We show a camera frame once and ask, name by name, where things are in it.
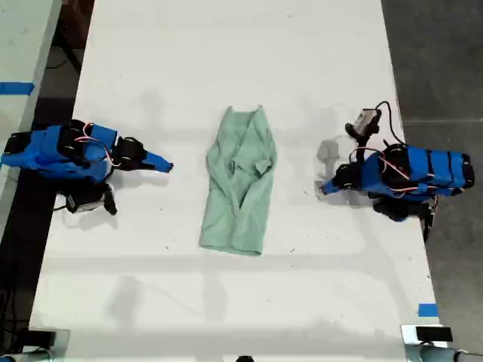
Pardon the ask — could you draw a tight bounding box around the short blue tape strip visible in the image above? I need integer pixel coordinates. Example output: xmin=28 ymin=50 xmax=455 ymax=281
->
xmin=417 ymin=302 xmax=439 ymax=318

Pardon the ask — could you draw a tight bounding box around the small black box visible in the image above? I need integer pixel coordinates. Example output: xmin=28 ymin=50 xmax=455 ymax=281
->
xmin=415 ymin=326 xmax=453 ymax=342
xmin=28 ymin=328 xmax=57 ymax=346

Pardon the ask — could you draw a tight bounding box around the short black camera stalk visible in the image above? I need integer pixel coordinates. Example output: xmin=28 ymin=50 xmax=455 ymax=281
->
xmin=345 ymin=122 xmax=380 ymax=147
xmin=101 ymin=183 xmax=118 ymax=216

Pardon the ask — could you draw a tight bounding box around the pale green T-shirt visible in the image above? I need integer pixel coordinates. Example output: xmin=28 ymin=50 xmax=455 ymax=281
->
xmin=198 ymin=105 xmax=279 ymax=258

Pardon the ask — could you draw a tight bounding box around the long blue tape strip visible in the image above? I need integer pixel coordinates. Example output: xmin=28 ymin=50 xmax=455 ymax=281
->
xmin=0 ymin=81 xmax=35 ymax=96

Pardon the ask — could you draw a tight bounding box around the thin black floor cable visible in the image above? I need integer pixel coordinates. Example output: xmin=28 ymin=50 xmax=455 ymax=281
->
xmin=51 ymin=20 xmax=83 ymax=73

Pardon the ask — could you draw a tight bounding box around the black silver camera box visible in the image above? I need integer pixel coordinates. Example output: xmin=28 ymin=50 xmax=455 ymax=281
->
xmin=354 ymin=108 xmax=383 ymax=137
xmin=66 ymin=192 xmax=105 ymax=215

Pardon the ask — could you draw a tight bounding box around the pale side table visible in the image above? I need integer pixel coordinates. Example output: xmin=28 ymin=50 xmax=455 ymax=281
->
xmin=0 ymin=0 xmax=63 ymax=242

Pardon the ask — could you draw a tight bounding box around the white mounting plate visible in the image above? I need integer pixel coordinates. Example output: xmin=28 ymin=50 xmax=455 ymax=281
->
xmin=400 ymin=324 xmax=456 ymax=362

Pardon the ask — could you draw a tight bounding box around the grey mounting plate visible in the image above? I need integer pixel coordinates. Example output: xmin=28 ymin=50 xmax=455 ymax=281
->
xmin=17 ymin=327 xmax=72 ymax=362

